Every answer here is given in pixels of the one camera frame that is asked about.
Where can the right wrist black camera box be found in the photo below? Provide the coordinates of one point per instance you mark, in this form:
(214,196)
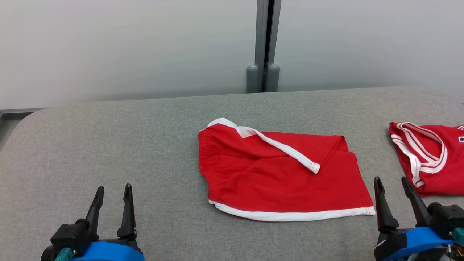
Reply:
(447,217)

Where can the left gripper blue-covered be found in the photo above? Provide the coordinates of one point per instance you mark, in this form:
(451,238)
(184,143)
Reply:
(108,252)

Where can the red shirt with white sleeves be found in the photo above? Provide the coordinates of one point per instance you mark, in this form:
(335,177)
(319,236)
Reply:
(447,174)

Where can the grey metal floor rail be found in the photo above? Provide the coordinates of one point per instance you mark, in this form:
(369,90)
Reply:
(18,111)

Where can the grey vertical door frame post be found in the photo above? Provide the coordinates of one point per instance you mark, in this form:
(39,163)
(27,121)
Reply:
(261,32)

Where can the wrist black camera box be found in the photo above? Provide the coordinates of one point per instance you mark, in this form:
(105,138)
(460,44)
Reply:
(447,217)
(70,235)

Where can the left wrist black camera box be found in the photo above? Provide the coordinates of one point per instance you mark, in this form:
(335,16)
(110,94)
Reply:
(70,235)

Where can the red shorts with white trim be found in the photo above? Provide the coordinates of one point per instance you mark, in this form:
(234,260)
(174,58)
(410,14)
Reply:
(272,181)

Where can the right gripper blue-covered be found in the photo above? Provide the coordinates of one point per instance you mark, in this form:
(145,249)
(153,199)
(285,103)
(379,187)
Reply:
(409,243)

